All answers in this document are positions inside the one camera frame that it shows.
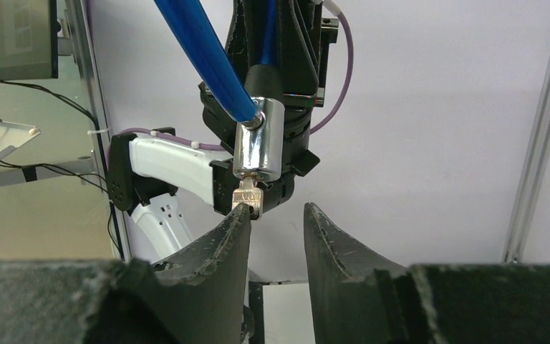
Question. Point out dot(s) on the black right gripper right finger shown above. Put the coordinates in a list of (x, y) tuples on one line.
[(360, 296)]

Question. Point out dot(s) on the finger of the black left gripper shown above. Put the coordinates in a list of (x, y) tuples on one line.
[(240, 45), (298, 39)]

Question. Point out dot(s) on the black computer monitor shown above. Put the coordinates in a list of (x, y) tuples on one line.
[(28, 40)]

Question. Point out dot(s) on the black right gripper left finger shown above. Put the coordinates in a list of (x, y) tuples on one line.
[(193, 296)]

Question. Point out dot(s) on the grey monitor desk shelf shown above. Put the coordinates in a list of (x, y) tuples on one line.
[(14, 136)]

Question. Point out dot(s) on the blue lock silver keys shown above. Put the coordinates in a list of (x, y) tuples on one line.
[(250, 194)]

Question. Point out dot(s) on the aluminium frame post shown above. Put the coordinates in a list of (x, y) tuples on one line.
[(532, 175)]

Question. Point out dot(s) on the blue cable lock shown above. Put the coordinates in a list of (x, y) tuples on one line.
[(256, 104)]

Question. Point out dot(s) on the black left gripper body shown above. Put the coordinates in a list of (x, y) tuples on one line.
[(328, 36)]

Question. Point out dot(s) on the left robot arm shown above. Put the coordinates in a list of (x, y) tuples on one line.
[(147, 167)]

